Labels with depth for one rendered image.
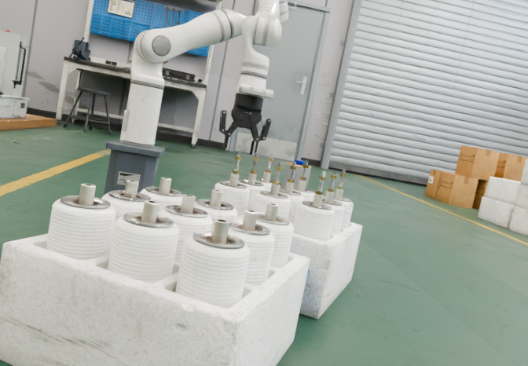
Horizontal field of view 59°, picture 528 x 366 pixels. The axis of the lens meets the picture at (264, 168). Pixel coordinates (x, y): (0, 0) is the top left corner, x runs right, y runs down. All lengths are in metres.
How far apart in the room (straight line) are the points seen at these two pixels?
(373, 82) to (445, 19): 1.31
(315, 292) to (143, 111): 0.67
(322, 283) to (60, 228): 0.62
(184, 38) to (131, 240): 0.80
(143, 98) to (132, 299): 0.77
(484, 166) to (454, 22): 2.74
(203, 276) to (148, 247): 0.10
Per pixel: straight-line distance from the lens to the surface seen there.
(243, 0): 6.49
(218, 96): 6.31
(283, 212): 1.19
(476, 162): 4.99
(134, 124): 1.35
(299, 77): 6.43
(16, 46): 4.70
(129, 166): 1.34
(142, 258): 0.70
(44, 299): 0.77
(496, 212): 4.15
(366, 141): 6.61
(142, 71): 1.38
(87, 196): 0.79
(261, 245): 0.75
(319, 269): 1.13
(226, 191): 1.22
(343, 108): 6.50
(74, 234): 0.76
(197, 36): 1.39
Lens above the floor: 0.43
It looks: 5 degrees down
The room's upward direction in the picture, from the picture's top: 11 degrees clockwise
